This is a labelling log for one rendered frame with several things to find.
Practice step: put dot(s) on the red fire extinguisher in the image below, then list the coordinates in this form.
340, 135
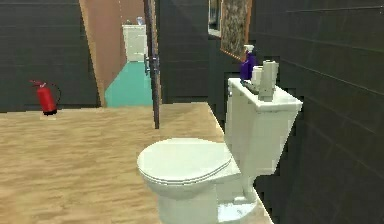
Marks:
45, 99

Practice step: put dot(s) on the pale grey upright holder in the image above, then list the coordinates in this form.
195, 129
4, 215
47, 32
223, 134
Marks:
268, 80

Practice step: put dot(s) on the white cupboard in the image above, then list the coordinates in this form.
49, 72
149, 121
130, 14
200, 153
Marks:
134, 43

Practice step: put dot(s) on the white toilet paper roll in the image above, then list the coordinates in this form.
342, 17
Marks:
256, 75

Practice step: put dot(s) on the framed wall mirror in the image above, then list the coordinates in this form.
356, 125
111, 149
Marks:
214, 15

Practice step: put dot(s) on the dark flat object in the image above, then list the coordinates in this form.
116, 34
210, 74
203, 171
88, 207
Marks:
250, 86

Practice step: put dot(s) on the framed mottled brown picture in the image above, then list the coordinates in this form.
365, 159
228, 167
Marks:
234, 26

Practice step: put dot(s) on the dark room door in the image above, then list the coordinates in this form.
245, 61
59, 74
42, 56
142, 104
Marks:
152, 66

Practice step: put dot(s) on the purple spray bottle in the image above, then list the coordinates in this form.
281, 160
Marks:
247, 65

